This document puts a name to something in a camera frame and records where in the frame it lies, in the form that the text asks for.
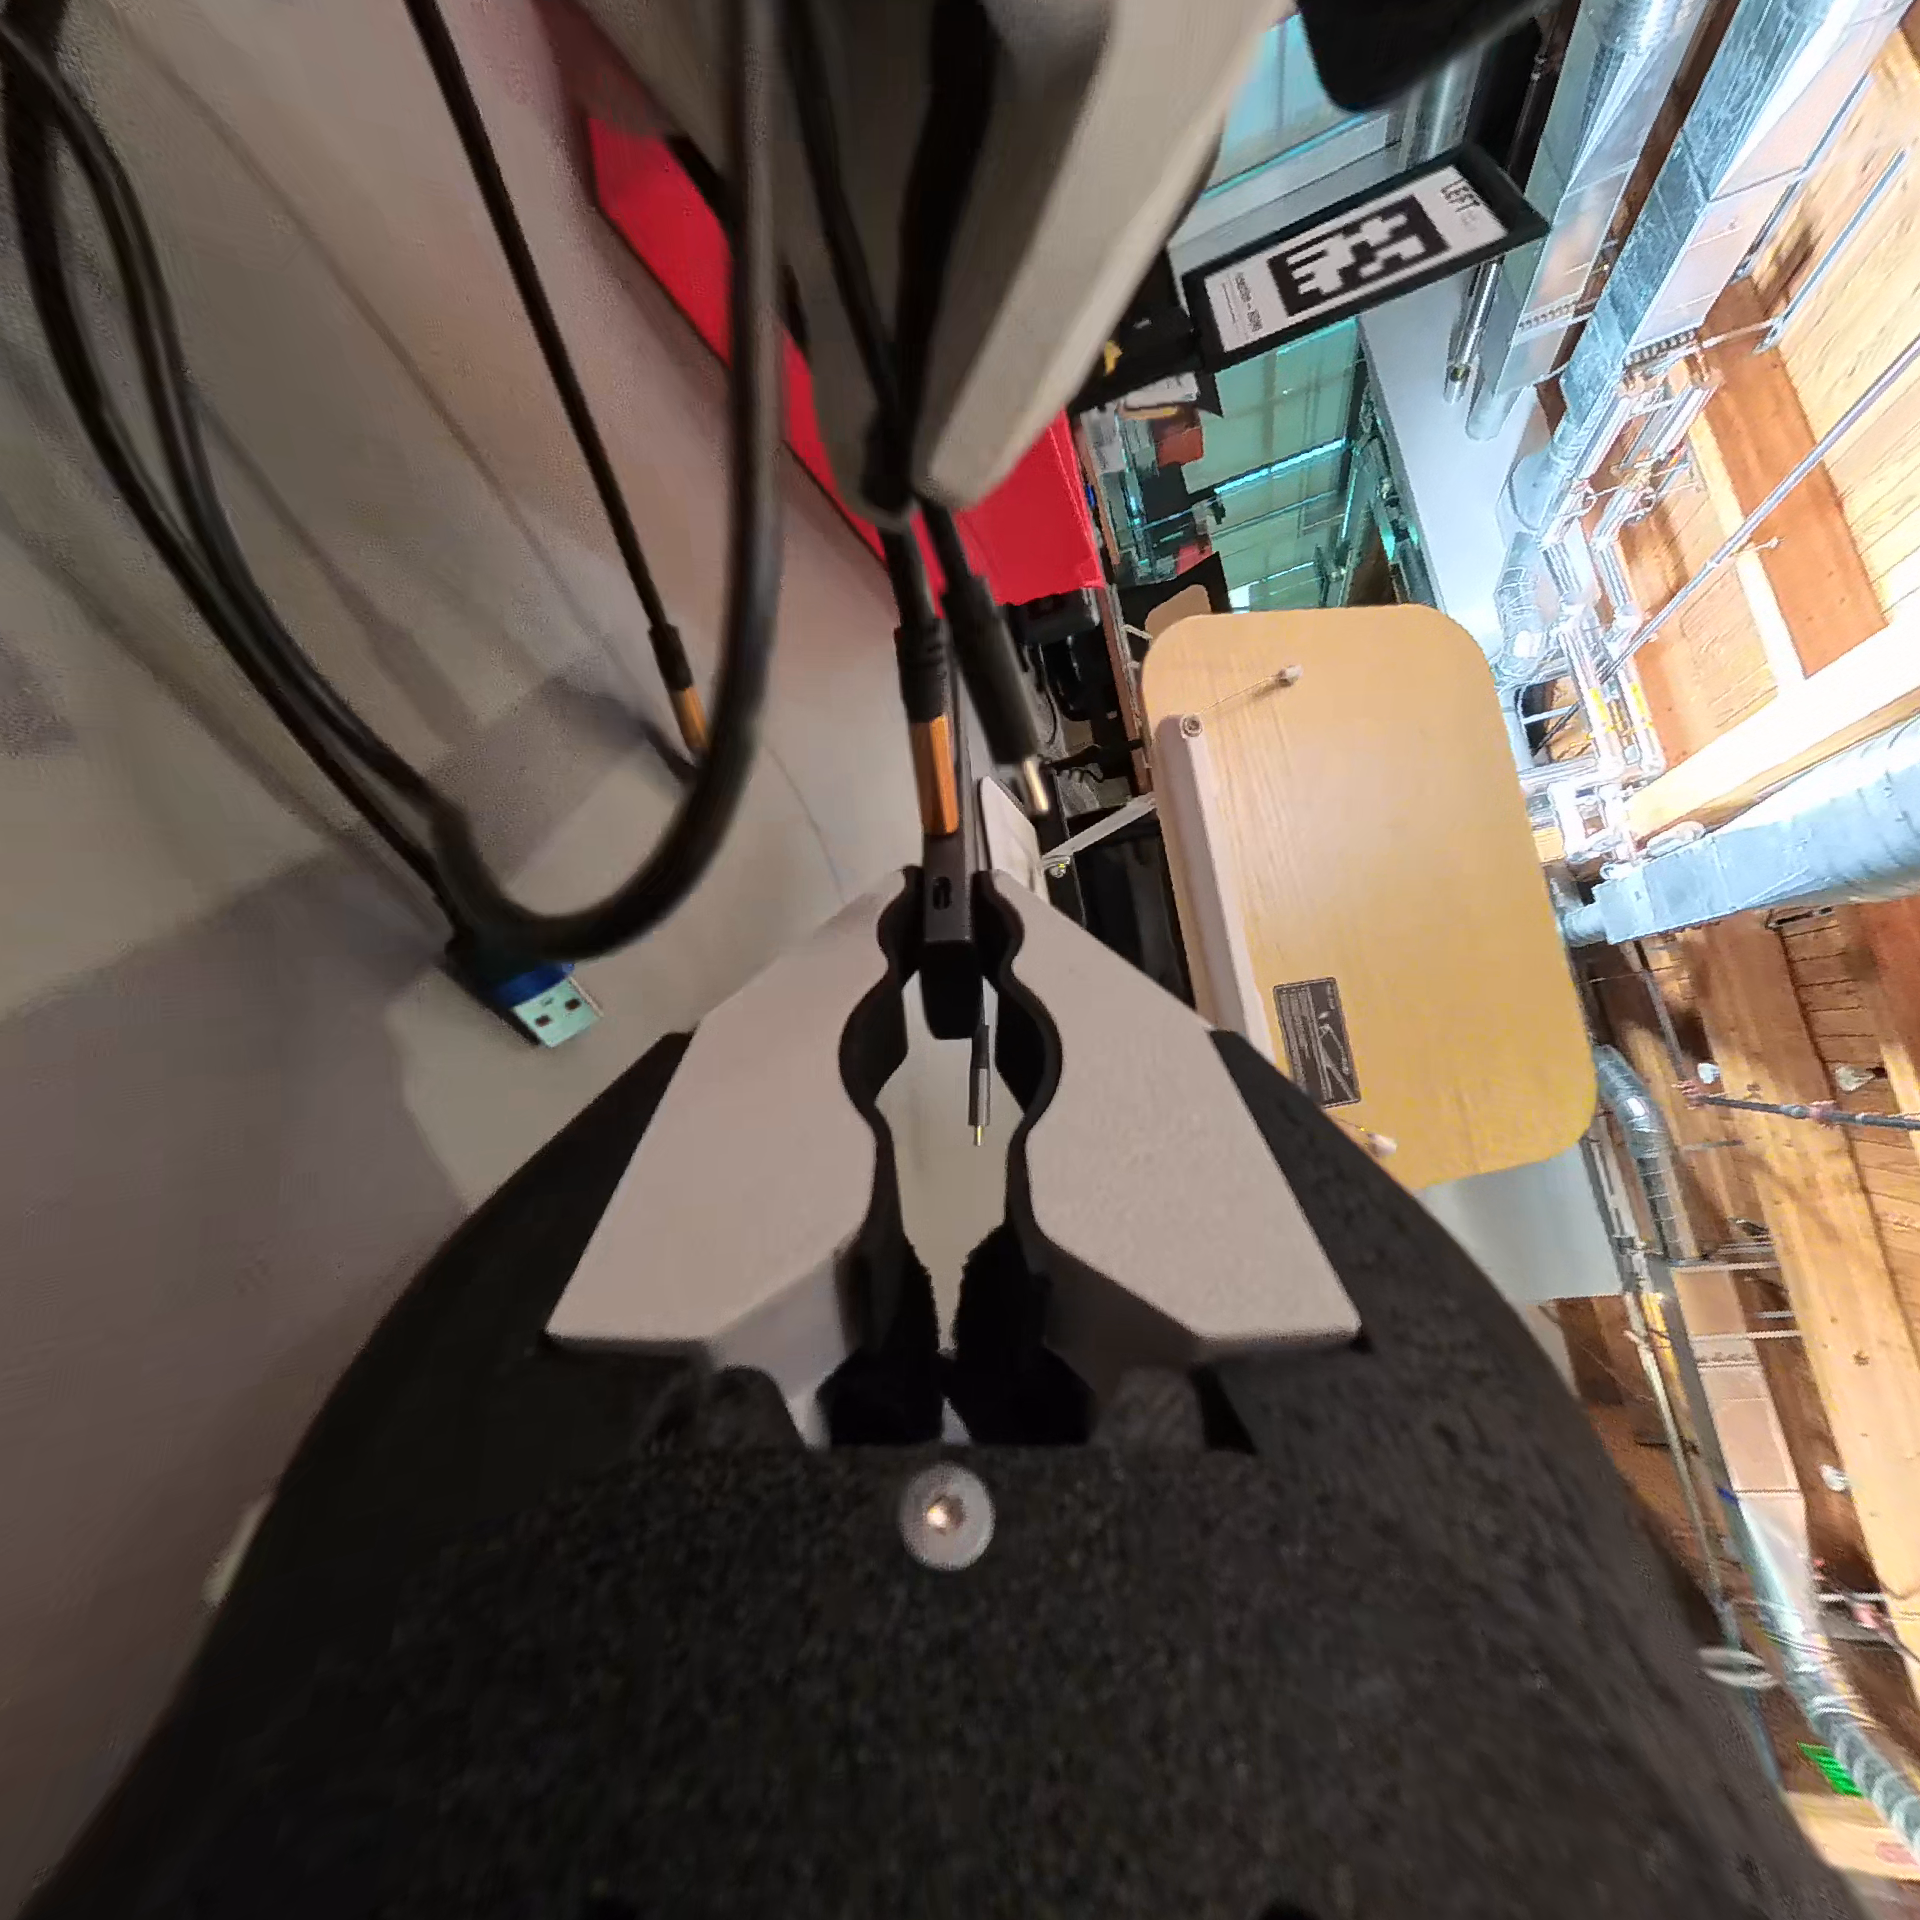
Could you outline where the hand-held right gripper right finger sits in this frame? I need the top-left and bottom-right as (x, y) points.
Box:
(948, 873), (1364, 1446)

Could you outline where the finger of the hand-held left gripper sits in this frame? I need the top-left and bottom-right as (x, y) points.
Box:
(896, 0), (1295, 508)
(562, 0), (867, 499)

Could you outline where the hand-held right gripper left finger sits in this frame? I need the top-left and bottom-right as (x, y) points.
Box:
(545, 866), (949, 1446)

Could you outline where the black cable blue plug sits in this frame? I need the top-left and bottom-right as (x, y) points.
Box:
(0, 0), (797, 1055)

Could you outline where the red plastic bin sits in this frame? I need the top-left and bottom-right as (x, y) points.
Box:
(584, 115), (1108, 606)

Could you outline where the black cable orange plug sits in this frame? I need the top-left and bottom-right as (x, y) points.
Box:
(862, 434), (965, 842)

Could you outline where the wooden laptop stand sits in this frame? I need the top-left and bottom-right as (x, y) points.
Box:
(973, 604), (1596, 1190)

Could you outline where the black device green display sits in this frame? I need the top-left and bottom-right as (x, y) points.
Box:
(1008, 587), (1124, 714)

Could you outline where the thin black cable gold plug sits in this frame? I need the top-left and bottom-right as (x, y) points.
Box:
(408, 0), (711, 750)

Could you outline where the silver ventilation duct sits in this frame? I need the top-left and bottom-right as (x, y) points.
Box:
(1560, 755), (1920, 948)

